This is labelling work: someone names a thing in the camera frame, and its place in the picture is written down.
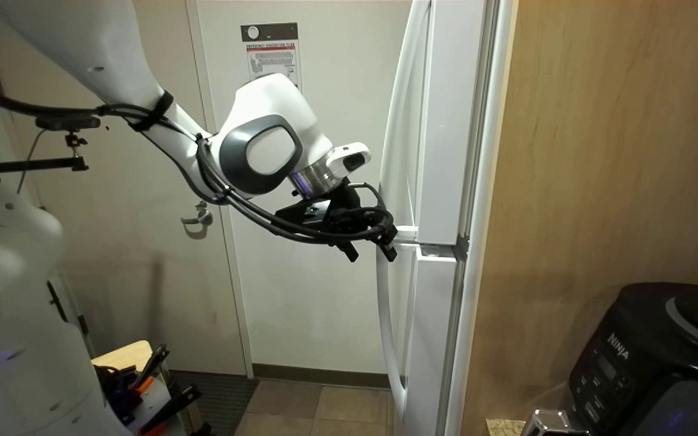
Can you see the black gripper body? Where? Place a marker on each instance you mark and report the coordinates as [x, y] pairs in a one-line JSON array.
[[353, 211]]

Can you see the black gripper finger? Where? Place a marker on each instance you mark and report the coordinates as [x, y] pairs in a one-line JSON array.
[[346, 250]]

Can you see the white fridge door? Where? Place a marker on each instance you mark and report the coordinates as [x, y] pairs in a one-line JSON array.
[[414, 313]]

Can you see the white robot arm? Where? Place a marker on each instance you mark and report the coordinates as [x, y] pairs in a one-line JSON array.
[[270, 161]]

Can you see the white upper freezer door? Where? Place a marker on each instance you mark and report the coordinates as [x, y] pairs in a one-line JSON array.
[[430, 120]]

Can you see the white room door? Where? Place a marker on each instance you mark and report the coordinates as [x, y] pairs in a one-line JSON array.
[[132, 268]]

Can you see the black orange tool clamp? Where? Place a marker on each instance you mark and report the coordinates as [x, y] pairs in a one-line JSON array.
[[120, 374]]

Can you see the black air fryer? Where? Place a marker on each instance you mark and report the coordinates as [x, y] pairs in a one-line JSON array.
[[637, 374]]

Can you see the red white wall notice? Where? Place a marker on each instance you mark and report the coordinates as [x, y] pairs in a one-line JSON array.
[[273, 46]]

